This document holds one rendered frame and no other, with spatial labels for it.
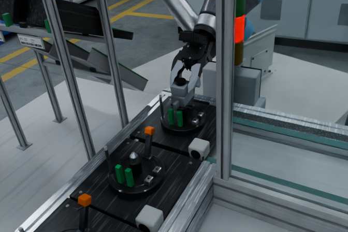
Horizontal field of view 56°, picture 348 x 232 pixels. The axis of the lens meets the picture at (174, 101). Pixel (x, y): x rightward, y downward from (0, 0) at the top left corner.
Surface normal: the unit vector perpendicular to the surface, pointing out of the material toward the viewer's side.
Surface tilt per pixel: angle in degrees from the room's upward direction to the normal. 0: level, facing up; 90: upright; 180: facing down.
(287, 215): 90
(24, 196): 0
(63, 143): 0
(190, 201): 0
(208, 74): 90
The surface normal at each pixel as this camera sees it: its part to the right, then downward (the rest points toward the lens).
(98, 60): 0.78, 0.29
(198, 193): -0.07, -0.84
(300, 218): -0.47, 0.50
